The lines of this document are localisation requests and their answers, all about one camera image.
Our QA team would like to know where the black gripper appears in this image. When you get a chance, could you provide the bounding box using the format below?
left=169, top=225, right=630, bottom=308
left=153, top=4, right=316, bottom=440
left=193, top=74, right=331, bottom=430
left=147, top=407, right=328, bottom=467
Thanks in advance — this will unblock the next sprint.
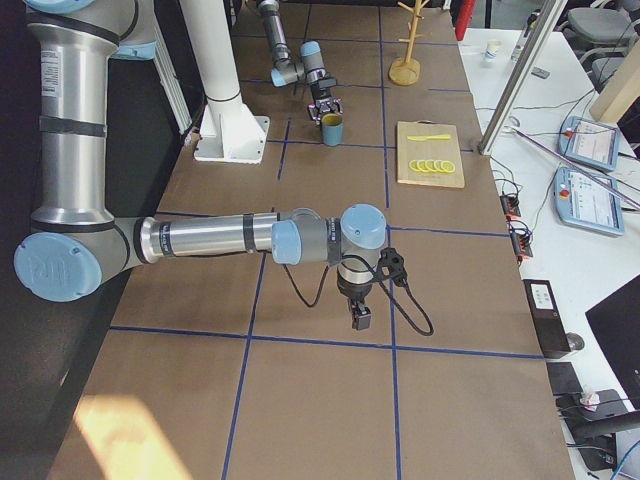
left=307, top=82, right=344, bottom=125
left=337, top=279, right=372, bottom=330

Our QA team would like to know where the blue mug yellow inside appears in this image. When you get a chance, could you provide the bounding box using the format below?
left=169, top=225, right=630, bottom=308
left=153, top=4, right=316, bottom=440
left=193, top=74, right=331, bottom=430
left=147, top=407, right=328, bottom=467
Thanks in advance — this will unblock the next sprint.
left=321, top=113, right=343, bottom=147

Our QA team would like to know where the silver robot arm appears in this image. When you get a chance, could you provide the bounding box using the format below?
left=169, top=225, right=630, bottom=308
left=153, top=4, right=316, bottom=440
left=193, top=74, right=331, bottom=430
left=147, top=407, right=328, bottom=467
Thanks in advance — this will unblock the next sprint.
left=256, top=0, right=343, bottom=125
left=14, top=1, right=390, bottom=330

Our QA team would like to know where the wooden cup storage rack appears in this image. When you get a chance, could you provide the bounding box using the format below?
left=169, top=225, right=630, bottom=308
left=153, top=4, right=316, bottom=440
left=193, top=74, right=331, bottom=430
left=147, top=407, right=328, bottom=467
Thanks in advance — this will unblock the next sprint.
left=388, top=0, right=429, bottom=86

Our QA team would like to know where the white paper cup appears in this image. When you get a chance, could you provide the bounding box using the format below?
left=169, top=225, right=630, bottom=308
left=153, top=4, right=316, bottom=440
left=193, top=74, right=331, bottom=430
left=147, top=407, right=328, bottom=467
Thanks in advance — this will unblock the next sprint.
left=483, top=39, right=502, bottom=64

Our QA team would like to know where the lemon slice two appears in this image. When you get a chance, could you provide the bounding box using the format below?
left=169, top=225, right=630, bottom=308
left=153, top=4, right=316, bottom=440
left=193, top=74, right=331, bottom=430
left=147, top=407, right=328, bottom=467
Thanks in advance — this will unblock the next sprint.
left=417, top=160, right=431, bottom=173

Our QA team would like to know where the wooden cutting board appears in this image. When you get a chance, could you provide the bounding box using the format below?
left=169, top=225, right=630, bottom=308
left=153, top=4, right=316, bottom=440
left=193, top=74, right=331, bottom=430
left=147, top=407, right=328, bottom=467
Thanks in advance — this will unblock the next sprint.
left=396, top=121, right=465, bottom=189

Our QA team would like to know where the yellow plastic knife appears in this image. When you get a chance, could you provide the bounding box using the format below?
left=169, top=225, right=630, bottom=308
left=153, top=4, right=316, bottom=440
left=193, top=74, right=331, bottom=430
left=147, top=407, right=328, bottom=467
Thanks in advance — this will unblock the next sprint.
left=406, top=134, right=451, bottom=142

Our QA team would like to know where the lemon slice three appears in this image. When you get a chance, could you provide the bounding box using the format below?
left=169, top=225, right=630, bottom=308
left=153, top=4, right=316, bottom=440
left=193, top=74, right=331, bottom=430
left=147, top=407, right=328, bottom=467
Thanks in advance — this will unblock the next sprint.
left=425, top=160, right=440, bottom=173

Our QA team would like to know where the black box with label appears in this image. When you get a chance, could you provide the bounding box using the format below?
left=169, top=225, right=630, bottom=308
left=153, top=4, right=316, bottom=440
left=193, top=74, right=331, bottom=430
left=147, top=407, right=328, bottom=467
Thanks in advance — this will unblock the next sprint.
left=523, top=279, right=571, bottom=359

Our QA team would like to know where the lower blue teach pendant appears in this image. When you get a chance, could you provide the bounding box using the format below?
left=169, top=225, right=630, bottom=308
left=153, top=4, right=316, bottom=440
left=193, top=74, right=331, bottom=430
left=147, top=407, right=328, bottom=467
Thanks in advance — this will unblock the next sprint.
left=554, top=167, right=625, bottom=237

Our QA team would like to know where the blue teach pendant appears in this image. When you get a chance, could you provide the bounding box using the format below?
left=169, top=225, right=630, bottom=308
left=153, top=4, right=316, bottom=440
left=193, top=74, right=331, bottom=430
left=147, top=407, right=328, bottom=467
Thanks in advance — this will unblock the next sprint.
left=558, top=116, right=621, bottom=173
left=554, top=167, right=625, bottom=237

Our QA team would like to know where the black monitor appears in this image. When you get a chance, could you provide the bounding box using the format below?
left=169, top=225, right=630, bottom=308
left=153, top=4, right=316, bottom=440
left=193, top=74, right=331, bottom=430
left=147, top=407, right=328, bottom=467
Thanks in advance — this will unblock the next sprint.
left=586, top=276, right=640, bottom=409

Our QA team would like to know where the upper blue teach pendant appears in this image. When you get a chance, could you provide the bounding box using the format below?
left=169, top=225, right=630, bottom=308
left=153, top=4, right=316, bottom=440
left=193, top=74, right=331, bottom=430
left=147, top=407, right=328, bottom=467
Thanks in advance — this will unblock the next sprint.
left=558, top=116, right=621, bottom=173

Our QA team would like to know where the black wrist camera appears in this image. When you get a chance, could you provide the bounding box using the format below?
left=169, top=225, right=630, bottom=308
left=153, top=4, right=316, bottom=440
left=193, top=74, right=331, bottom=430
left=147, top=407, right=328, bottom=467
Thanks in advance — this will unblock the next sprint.
left=377, top=247, right=408, bottom=288

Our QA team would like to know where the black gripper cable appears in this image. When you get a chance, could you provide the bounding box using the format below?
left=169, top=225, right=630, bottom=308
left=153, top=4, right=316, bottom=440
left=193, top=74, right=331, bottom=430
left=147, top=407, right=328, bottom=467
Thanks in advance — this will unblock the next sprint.
left=281, top=254, right=435, bottom=336

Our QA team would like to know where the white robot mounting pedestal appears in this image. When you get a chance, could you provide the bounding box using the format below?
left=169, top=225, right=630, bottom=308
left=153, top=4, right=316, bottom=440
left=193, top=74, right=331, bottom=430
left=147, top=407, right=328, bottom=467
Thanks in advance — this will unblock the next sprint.
left=180, top=0, right=270, bottom=164

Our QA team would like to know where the aluminium frame post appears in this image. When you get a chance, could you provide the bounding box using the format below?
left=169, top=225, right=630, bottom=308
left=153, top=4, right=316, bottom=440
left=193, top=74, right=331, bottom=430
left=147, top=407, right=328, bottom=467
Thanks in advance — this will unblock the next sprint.
left=478, top=0, right=567, bottom=156

